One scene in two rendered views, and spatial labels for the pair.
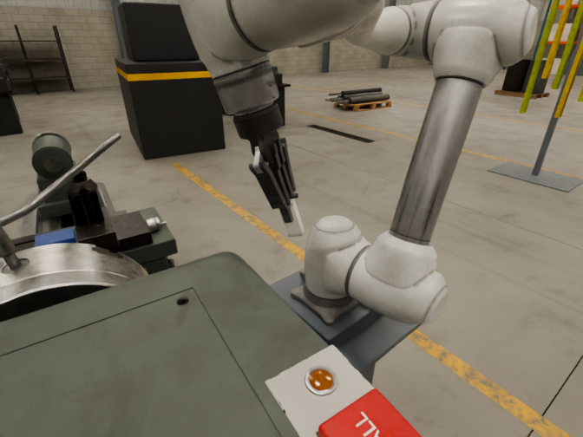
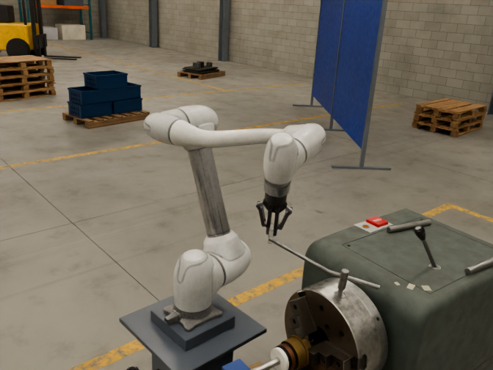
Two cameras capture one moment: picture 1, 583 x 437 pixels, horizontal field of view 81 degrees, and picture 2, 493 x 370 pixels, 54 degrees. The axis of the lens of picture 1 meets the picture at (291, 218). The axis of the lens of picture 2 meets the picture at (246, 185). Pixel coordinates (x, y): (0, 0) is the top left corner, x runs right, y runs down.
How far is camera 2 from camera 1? 1.80 m
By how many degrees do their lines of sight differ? 84
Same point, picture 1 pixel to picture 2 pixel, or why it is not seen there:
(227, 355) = (364, 237)
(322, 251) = (210, 271)
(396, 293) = (244, 257)
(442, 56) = not seen: hidden behind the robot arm
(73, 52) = not seen: outside the picture
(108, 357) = (375, 252)
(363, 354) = (234, 311)
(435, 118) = (210, 168)
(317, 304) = (208, 313)
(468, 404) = not seen: hidden behind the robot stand
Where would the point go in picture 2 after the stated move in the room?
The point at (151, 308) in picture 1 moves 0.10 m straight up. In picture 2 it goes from (354, 249) to (359, 222)
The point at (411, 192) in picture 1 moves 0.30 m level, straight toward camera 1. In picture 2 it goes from (219, 208) to (290, 220)
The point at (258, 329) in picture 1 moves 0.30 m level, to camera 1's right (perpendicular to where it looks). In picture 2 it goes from (353, 233) to (334, 201)
